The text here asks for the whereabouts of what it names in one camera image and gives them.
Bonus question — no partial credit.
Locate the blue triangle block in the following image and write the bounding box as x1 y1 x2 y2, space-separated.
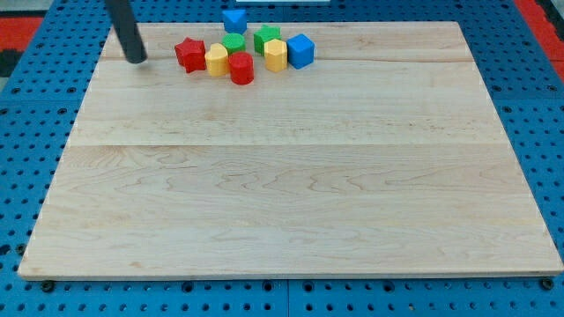
222 9 248 34

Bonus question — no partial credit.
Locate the green star block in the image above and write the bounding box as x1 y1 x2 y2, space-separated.
253 25 281 55

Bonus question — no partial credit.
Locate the red star block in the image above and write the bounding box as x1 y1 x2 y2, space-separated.
174 37 206 73

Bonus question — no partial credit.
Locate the light wooden board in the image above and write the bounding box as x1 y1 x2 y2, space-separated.
19 21 563 281

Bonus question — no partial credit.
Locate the red cylinder block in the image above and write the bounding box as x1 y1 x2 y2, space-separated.
228 51 254 85

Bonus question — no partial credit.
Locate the yellow hexagon block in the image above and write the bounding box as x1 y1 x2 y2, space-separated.
263 39 287 72

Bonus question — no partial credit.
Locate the blue cube block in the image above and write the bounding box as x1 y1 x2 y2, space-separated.
286 33 315 70

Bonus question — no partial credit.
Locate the yellow heart block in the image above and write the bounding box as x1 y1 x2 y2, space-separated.
204 43 229 77

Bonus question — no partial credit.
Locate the green cylinder block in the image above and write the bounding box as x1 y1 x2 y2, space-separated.
221 33 246 55

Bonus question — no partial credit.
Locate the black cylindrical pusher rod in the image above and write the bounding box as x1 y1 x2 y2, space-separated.
105 0 147 64

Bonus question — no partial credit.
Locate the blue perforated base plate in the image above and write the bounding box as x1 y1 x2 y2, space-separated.
1 1 563 316

